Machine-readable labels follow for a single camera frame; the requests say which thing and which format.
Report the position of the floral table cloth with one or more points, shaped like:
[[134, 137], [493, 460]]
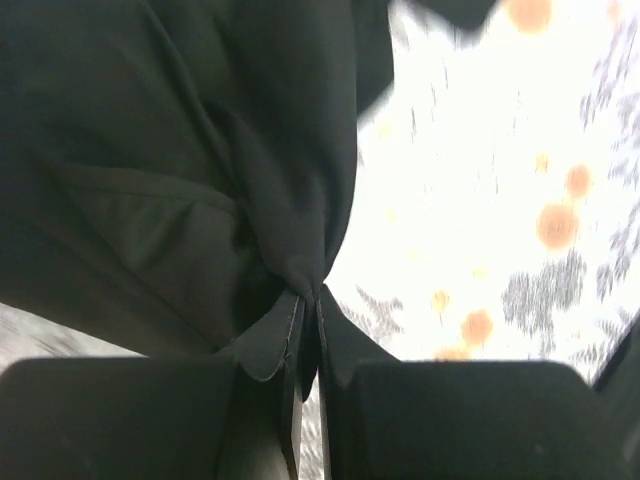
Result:
[[495, 215]]

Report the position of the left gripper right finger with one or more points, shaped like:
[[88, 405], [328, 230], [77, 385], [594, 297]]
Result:
[[383, 418]]

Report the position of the black t-shirt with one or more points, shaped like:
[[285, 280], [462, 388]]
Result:
[[172, 172]]

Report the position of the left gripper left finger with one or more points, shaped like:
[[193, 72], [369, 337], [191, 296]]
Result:
[[230, 415]]

